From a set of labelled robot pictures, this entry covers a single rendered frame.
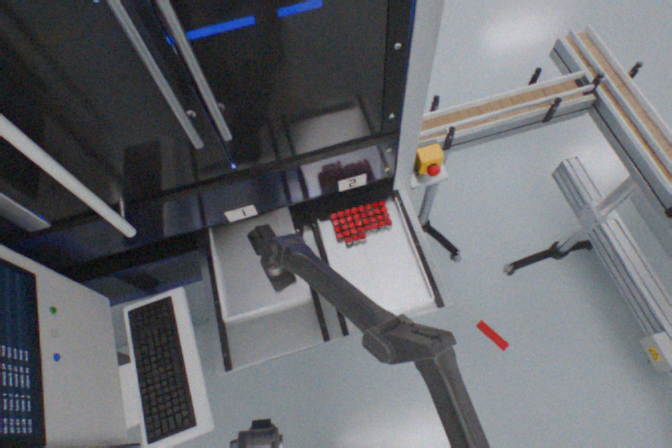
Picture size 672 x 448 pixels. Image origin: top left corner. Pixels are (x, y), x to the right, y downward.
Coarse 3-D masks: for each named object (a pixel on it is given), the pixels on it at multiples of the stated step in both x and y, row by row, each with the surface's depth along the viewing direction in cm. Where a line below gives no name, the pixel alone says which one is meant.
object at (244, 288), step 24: (264, 216) 144; (288, 216) 140; (216, 240) 141; (240, 240) 141; (216, 264) 136; (240, 264) 137; (240, 288) 134; (264, 288) 133; (288, 288) 133; (240, 312) 127
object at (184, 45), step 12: (156, 0) 61; (168, 0) 61; (168, 12) 62; (168, 24) 64; (180, 24) 65; (180, 36) 66; (180, 48) 68; (192, 48) 69; (192, 60) 71; (192, 72) 73; (204, 84) 76; (204, 96) 78; (216, 108) 81; (216, 120) 84; (228, 132) 88
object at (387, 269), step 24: (336, 240) 138; (384, 240) 137; (408, 240) 137; (336, 264) 135; (360, 264) 135; (384, 264) 134; (408, 264) 134; (360, 288) 131; (384, 288) 131; (408, 288) 130
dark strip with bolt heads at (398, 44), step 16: (400, 0) 79; (400, 16) 82; (400, 32) 86; (400, 48) 89; (400, 64) 94; (384, 80) 97; (400, 80) 98; (384, 96) 101; (400, 96) 103; (384, 112) 106; (384, 128) 112
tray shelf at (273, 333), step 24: (360, 192) 145; (384, 192) 145; (312, 240) 139; (432, 264) 133; (264, 312) 131; (288, 312) 130; (312, 312) 130; (336, 312) 129; (408, 312) 128; (432, 312) 129; (216, 336) 128; (240, 336) 128; (264, 336) 127; (288, 336) 127; (312, 336) 127; (336, 336) 126; (216, 360) 126; (240, 360) 125; (264, 360) 125
